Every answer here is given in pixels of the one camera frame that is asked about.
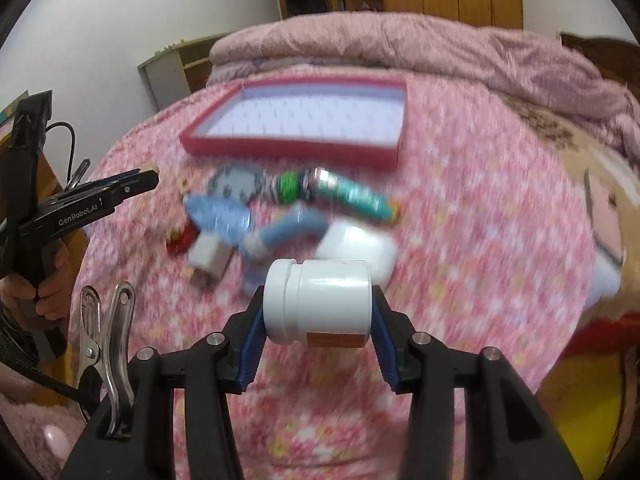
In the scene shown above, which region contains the black cable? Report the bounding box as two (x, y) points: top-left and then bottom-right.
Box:
(43, 120), (77, 187)

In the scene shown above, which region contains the brown cartoon pillow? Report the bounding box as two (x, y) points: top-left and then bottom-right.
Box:
(501, 94), (639, 353)

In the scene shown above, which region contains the light blue curved handle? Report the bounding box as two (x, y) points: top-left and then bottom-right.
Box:
(239, 204), (330, 297)

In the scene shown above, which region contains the metal spring clip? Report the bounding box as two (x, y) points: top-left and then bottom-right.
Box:
(77, 281), (136, 438)

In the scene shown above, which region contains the white earbuds case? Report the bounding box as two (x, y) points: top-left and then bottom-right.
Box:
(314, 220), (399, 287)

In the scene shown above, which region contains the person's left hand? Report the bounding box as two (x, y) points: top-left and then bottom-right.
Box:
(1, 244), (74, 321)

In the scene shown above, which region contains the white plastic jar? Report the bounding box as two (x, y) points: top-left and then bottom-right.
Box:
(262, 259), (372, 348)

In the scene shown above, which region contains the grey wooden shelf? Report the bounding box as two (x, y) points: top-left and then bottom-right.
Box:
(138, 32), (227, 112)

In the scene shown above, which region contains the red shallow cardboard tray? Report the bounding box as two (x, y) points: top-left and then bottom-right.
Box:
(180, 76), (407, 171)

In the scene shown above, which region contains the grey studded building plate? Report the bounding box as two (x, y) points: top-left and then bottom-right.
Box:
(206, 162), (266, 205)

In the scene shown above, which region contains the folded pink quilt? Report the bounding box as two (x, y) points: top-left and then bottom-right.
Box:
(208, 12), (639, 164)

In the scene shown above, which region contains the pink floral bed sheet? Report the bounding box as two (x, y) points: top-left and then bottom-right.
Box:
(63, 68), (594, 479)

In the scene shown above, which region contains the green cartoon figurine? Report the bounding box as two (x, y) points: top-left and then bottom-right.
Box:
(267, 170), (314, 205)

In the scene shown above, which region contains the small red toy car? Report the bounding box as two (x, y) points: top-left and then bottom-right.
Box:
(165, 221), (200, 257)

